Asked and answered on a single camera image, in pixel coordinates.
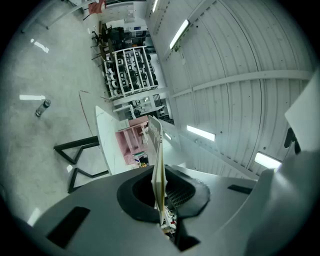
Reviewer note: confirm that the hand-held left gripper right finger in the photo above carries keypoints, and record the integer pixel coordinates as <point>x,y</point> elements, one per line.
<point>215,200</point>

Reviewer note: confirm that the red cloth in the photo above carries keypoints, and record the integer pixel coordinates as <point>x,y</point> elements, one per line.
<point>97,7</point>

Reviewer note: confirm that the white side table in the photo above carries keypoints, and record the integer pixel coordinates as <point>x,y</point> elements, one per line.
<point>125,111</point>

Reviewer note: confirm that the white marble table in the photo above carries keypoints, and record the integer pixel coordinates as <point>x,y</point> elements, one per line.
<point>106,140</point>

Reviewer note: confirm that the pale notebook with white lettering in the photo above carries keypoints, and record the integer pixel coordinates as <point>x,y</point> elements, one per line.
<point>155,135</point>

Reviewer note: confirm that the clear bottle with dark cap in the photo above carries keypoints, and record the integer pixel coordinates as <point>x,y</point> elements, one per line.
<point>43,108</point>

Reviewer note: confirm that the black office chairs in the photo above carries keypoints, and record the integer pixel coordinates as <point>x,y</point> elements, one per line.
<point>102,37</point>

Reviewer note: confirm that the white shelf with black-white devices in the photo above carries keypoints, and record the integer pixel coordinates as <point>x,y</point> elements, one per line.
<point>130,72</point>

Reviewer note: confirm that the ceiling tube light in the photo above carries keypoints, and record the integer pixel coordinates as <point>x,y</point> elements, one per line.
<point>155,5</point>
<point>267,160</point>
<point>179,34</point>
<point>201,133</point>

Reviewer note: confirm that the white digital clock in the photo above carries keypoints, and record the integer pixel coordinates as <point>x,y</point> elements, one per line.
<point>124,123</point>

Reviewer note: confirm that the black metal table leg frame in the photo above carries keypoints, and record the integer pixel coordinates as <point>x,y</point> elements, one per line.
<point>75,147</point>

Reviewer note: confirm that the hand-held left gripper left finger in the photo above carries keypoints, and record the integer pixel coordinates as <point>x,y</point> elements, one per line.
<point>100,220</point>

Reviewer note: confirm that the pink desk organizer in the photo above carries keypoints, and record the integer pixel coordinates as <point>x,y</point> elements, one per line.
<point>127,142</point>

